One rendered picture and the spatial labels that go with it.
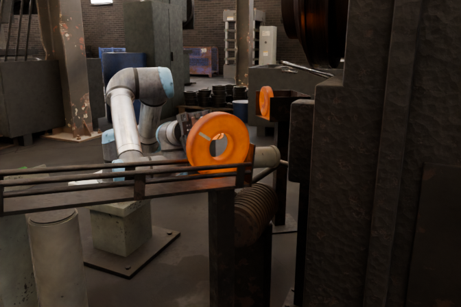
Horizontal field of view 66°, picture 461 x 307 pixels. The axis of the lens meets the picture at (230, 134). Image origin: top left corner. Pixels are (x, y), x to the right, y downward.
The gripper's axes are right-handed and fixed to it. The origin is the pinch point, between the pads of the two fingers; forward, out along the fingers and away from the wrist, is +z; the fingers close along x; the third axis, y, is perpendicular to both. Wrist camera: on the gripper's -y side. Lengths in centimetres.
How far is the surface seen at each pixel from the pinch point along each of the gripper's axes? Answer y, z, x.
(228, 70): 168, -880, 533
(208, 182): -10.7, -3.7, -2.5
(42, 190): -4.6, 1.8, -37.6
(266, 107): 9, -72, 68
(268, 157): -7.3, 0.1, 13.5
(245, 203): -19.6, -9.7, 10.6
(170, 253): -54, -88, 13
